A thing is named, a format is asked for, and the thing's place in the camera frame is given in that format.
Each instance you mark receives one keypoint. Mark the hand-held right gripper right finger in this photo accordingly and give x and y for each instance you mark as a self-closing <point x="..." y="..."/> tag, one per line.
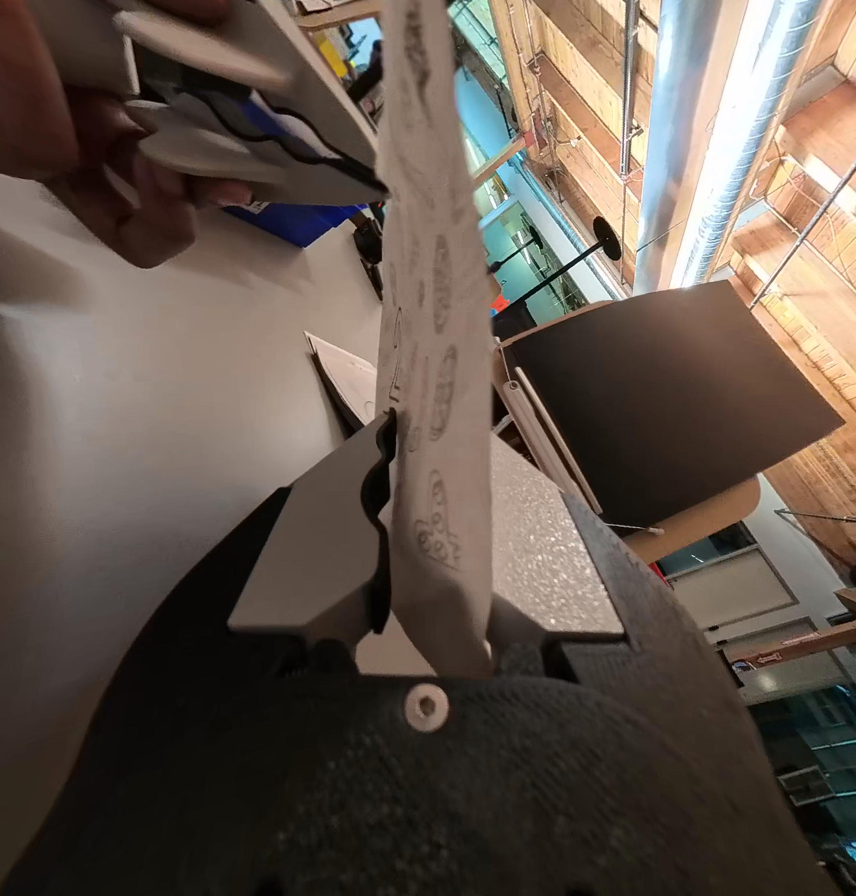
<point x="547" y="553"/>

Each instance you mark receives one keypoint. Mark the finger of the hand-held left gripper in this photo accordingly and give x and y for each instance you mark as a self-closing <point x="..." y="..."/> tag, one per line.
<point x="211" y="49"/>
<point x="260" y="175"/>

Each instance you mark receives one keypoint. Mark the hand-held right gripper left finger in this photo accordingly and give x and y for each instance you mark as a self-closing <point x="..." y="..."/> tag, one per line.
<point x="309" y="553"/>

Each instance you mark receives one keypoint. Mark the blue plastic bin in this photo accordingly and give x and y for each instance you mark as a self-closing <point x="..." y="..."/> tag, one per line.
<point x="295" y="224"/>

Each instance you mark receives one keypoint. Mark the printed white paper bag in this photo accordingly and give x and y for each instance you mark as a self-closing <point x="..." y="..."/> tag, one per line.
<point x="435" y="280"/>

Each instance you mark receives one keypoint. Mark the lego instruction booklet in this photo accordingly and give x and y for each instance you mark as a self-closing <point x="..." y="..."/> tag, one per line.
<point x="347" y="392"/>

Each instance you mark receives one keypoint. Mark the person's left hand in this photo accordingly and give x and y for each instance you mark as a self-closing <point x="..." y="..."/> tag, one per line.
<point x="22" y="84"/>

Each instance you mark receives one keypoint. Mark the black wood-edged board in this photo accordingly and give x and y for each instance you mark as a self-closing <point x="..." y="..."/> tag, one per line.
<point x="680" y="406"/>

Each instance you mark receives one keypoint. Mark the black disc-topped pole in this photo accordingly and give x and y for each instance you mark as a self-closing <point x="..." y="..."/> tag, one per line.
<point x="606" y="238"/>

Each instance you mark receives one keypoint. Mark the silver ceiling duct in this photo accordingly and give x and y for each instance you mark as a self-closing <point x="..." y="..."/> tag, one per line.
<point x="680" y="105"/>

